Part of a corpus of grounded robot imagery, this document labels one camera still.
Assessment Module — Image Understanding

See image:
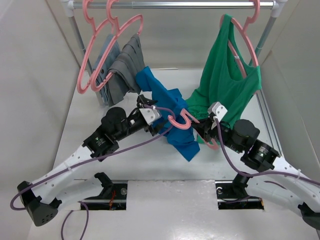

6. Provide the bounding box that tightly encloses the grey pleated skirt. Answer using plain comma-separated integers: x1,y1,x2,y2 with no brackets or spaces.
106,33,146,107

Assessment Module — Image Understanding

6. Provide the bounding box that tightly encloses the green tank top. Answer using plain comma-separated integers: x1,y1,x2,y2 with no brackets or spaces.
186,14,262,126

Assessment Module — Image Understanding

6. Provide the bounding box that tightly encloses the metal clothes rack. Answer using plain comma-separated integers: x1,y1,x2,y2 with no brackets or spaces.
59,0,286,107

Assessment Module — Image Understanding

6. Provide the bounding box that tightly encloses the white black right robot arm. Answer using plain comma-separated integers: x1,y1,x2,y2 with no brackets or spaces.
191,116,320,230

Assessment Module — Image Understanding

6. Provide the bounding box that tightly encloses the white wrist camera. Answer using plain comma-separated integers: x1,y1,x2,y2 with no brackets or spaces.
139,108,161,126
207,102,228,122

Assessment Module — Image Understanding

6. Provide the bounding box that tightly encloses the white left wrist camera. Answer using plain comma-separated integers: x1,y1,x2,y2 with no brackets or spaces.
139,108,161,126

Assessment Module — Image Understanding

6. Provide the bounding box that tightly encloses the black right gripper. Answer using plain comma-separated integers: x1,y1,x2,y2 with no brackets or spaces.
190,114,243,153

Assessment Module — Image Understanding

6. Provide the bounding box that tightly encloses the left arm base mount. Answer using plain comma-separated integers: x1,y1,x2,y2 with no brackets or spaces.
82,181,128,211

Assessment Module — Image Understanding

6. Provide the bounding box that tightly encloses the pink hanger with green shirt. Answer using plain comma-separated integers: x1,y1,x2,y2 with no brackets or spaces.
228,0,261,78

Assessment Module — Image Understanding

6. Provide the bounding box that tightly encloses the pink hanger with grey clothes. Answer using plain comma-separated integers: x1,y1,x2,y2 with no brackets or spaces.
90,0,144,92

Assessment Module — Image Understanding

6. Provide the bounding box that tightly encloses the light blue garment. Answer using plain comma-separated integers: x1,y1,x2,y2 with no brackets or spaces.
92,34,121,105

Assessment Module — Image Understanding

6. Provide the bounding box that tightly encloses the blue t shirt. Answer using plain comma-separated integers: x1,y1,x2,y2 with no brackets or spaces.
135,66,200,161

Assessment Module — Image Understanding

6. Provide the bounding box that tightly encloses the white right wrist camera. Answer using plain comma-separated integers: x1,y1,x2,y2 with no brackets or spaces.
207,102,228,122

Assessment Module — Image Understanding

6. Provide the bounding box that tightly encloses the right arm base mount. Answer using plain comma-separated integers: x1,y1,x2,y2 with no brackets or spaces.
215,180,265,210

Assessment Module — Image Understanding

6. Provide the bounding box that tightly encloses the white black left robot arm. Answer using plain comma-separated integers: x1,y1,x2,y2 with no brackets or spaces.
17,94,161,227

